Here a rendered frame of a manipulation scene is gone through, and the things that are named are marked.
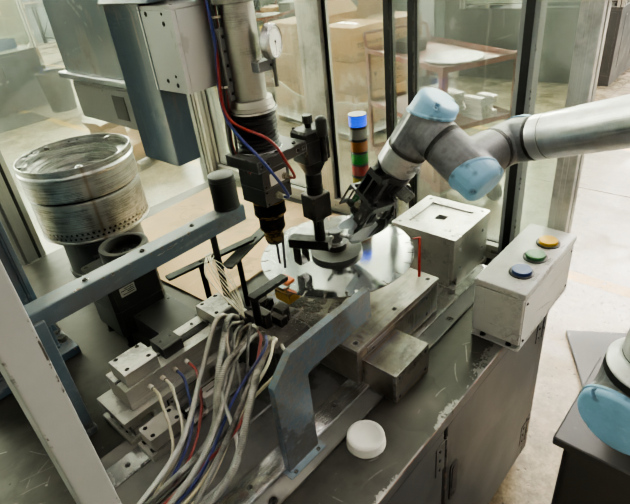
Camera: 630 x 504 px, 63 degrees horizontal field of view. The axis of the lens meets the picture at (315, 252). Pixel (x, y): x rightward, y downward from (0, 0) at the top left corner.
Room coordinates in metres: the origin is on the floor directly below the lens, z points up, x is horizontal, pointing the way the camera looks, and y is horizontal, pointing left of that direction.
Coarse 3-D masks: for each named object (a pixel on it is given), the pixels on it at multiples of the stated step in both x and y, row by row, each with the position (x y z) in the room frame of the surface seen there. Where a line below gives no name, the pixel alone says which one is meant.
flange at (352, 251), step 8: (344, 240) 0.95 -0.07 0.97; (336, 248) 0.93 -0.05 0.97; (344, 248) 0.93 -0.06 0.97; (352, 248) 0.94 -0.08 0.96; (360, 248) 0.93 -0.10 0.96; (312, 256) 0.93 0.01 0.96; (320, 256) 0.92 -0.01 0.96; (328, 256) 0.92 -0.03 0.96; (336, 256) 0.91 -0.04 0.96; (344, 256) 0.91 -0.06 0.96; (352, 256) 0.91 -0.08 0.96; (328, 264) 0.90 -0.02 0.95; (336, 264) 0.89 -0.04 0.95; (344, 264) 0.89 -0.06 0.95
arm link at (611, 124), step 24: (624, 96) 0.70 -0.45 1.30; (528, 120) 0.80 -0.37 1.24; (552, 120) 0.76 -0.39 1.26; (576, 120) 0.72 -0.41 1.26; (600, 120) 0.69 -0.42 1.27; (624, 120) 0.66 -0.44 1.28; (528, 144) 0.78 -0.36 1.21; (552, 144) 0.74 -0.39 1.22; (576, 144) 0.72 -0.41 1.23; (600, 144) 0.69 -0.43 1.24; (624, 144) 0.67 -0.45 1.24
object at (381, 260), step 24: (384, 240) 0.97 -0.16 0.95; (408, 240) 0.96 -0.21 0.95; (264, 264) 0.93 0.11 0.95; (288, 264) 0.92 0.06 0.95; (312, 264) 0.91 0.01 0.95; (360, 264) 0.89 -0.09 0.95; (384, 264) 0.88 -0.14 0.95; (408, 264) 0.87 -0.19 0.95; (288, 288) 0.83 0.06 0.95; (312, 288) 0.82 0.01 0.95; (336, 288) 0.81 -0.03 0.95; (360, 288) 0.80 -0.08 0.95
